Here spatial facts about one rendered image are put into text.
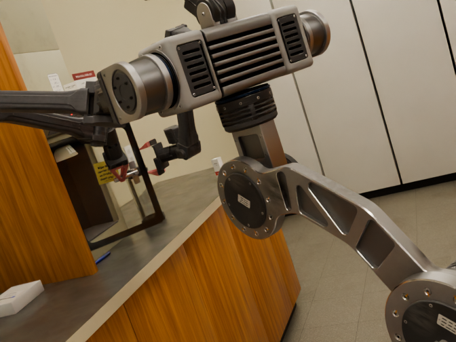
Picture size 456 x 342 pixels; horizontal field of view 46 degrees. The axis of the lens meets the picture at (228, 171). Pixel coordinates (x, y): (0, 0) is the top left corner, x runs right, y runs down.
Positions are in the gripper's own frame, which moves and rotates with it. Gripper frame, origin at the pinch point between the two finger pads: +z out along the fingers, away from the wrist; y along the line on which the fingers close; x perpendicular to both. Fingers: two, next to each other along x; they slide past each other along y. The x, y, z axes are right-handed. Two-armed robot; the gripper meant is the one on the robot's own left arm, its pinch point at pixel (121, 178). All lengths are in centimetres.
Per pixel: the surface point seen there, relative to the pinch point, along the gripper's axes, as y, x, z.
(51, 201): 3.0, -24.2, -2.8
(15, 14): -41, -13, -52
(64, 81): -39.8, -4.6, -24.8
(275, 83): -222, 179, 96
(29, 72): -29.8, -15.7, -35.0
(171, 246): 17.9, 7.2, 22.1
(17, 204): -5.6, -34.6, -0.9
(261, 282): -14, 52, 92
